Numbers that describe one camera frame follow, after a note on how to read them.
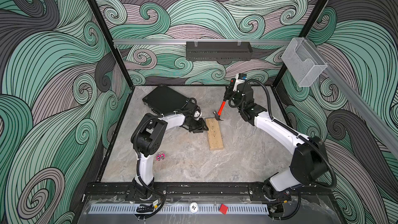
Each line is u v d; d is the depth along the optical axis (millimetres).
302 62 795
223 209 685
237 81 712
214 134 880
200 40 944
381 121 535
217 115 882
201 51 950
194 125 833
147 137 517
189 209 635
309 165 420
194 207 645
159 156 832
